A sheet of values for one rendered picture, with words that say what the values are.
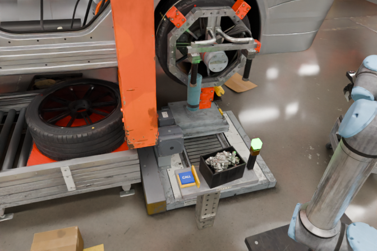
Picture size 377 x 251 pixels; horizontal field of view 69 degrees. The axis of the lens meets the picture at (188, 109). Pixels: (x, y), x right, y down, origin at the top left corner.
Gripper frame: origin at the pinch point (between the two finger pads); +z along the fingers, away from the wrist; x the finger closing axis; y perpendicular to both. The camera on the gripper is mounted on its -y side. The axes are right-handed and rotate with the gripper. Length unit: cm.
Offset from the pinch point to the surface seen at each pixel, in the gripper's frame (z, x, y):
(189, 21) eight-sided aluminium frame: -31, -87, -38
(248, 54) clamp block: -17, -54, -21
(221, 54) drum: -17, -70, -23
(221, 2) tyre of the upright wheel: -27, -69, -54
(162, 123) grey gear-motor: 16, -112, 7
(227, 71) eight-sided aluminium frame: 16, -68, -31
